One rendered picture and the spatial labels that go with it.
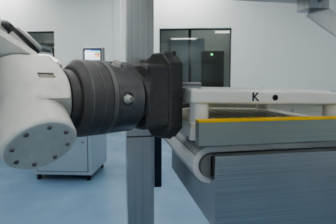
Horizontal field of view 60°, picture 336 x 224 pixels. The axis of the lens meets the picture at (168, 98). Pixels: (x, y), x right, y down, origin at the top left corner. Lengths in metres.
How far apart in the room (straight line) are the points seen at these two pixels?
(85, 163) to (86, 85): 2.80
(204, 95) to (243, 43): 5.29
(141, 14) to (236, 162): 0.39
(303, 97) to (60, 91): 0.33
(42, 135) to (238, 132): 0.24
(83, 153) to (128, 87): 2.76
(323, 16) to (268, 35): 5.34
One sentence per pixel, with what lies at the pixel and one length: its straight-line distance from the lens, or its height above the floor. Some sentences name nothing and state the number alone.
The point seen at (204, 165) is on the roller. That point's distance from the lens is 0.40.
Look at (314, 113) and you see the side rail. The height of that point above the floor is 0.93.
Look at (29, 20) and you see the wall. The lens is 6.43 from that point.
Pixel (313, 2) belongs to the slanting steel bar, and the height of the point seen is 1.12.
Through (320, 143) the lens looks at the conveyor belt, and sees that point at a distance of 0.48.
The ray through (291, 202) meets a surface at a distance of 0.46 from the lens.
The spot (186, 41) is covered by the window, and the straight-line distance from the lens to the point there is 5.69.
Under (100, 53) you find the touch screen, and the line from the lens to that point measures 3.35.
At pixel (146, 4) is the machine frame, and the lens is 0.66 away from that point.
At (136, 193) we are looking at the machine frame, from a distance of 0.69.
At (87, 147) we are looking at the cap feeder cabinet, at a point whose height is 0.34.
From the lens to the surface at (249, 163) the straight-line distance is 0.41.
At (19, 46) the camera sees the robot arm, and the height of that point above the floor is 1.05.
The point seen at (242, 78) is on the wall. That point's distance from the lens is 5.64.
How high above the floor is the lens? 1.01
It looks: 3 degrees down
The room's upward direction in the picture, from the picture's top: straight up
